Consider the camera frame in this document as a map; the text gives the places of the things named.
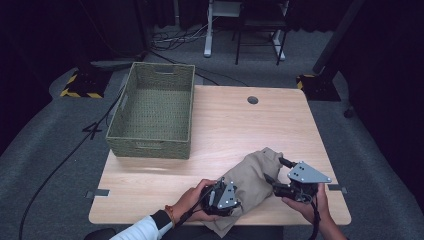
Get black yellow striped stand base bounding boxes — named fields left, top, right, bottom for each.
left=295, top=73, right=342, bottom=102
left=59, top=68, right=113, bottom=99

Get person's left hand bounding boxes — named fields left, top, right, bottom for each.
left=173, top=178, right=221, bottom=224

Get beige pants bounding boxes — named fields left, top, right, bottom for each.
left=203, top=147, right=284, bottom=238

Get slanted dark metal pole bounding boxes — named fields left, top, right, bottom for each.
left=311, top=0, right=366, bottom=76

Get black chair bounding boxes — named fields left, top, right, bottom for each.
left=234, top=0, right=291, bottom=66

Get long black floor cable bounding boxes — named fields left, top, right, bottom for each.
left=18, top=49, right=148, bottom=240

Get grey tape piece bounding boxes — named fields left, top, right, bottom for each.
left=84, top=188, right=110, bottom=200
left=328, top=183, right=348, bottom=195

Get green woven basket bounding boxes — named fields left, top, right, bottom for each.
left=105, top=61, right=196, bottom=159

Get left hand-held gripper cable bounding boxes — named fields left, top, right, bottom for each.
left=173, top=188, right=218, bottom=231

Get bundle of floor cables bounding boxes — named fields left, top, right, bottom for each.
left=149, top=24, right=214, bottom=53

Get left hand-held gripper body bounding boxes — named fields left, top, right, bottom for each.
left=200, top=177, right=242, bottom=218

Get person's right hand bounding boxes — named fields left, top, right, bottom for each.
left=281, top=183, right=331, bottom=225

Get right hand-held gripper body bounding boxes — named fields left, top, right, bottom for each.
left=273, top=160, right=333, bottom=204

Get white desk frame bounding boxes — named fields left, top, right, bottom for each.
left=203, top=0, right=289, bottom=62

